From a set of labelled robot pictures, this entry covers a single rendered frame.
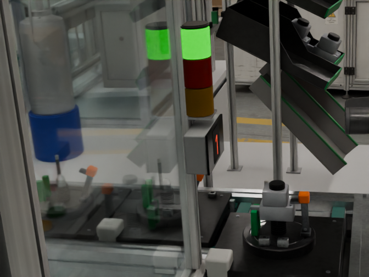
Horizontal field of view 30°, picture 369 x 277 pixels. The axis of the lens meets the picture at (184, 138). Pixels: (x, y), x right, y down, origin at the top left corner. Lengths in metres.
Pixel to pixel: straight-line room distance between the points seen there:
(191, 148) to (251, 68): 4.65
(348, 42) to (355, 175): 3.61
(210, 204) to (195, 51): 0.49
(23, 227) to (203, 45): 0.87
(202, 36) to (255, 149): 1.05
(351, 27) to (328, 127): 3.80
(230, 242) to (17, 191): 1.10
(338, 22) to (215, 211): 4.13
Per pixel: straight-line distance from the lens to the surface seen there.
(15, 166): 0.29
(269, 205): 1.31
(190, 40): 1.13
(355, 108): 1.32
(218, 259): 1.27
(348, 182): 1.90
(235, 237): 1.38
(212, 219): 1.46
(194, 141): 1.14
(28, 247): 0.30
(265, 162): 2.04
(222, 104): 3.07
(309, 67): 1.64
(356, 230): 1.44
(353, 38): 5.51
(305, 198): 1.31
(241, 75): 5.83
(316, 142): 1.60
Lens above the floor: 1.62
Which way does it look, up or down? 19 degrees down
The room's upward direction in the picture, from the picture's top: 4 degrees counter-clockwise
